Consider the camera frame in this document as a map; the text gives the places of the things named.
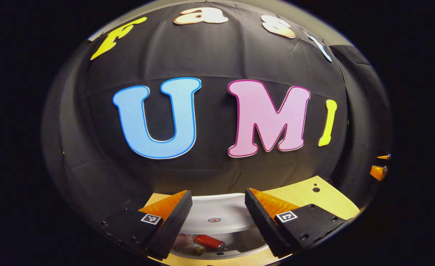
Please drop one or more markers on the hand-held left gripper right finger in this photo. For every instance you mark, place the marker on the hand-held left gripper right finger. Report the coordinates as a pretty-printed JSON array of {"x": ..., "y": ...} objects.
[{"x": 261, "y": 225}]

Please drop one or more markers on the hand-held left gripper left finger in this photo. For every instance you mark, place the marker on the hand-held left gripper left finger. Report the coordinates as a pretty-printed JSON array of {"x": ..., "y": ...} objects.
[{"x": 171, "y": 229}]

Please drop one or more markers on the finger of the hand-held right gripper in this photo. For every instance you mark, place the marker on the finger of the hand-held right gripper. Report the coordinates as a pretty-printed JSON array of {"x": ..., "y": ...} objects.
[
  {"x": 385, "y": 157},
  {"x": 378, "y": 172}
]

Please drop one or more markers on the red pop can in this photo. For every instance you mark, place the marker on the red pop can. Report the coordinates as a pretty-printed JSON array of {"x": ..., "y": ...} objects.
[{"x": 208, "y": 241}]

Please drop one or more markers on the white desktop garbage bin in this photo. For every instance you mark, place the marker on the white desktop garbage bin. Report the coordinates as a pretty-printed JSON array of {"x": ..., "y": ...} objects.
[{"x": 217, "y": 210}]

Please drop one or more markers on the wooden desktop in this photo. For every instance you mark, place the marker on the wooden desktop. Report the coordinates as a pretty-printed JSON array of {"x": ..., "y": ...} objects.
[{"x": 328, "y": 203}]

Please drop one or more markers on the black backdrop cloth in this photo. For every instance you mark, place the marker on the black backdrop cloth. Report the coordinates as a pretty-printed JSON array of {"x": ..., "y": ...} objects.
[{"x": 210, "y": 55}]

